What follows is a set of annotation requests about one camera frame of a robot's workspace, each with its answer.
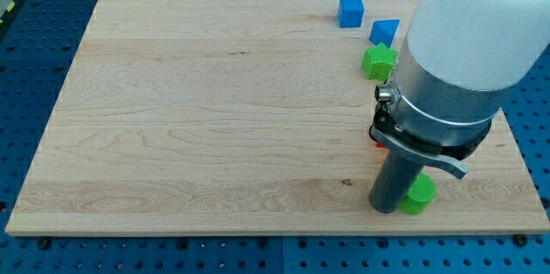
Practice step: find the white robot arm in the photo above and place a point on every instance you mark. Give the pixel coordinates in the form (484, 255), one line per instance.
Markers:
(459, 62)

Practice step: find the wooden board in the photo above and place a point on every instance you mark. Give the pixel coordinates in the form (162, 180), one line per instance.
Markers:
(241, 117)

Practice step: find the green star block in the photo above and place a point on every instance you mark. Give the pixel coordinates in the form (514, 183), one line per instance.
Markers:
(379, 61)

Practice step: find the blue cube block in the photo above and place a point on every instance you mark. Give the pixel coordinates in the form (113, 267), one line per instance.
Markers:
(350, 13)

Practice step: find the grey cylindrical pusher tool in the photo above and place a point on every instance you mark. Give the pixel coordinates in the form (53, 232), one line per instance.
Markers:
(393, 182)

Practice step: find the blue triangular block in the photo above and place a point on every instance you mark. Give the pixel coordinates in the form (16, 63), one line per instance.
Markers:
(383, 32)

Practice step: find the green cylinder block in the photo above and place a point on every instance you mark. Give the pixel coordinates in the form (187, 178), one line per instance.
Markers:
(419, 195)

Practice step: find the black quick-release clamp with lever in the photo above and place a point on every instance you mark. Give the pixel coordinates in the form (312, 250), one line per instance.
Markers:
(385, 130)

